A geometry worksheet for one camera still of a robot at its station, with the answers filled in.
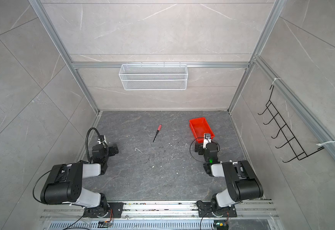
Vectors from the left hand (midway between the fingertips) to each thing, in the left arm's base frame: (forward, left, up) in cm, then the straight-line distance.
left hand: (107, 141), depth 93 cm
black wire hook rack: (-14, -97, +26) cm, 102 cm away
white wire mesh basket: (+38, -32, +24) cm, 55 cm away
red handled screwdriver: (+13, -34, -5) cm, 37 cm away
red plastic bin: (+14, -65, -4) cm, 67 cm away
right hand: (-1, -65, +1) cm, 65 cm away
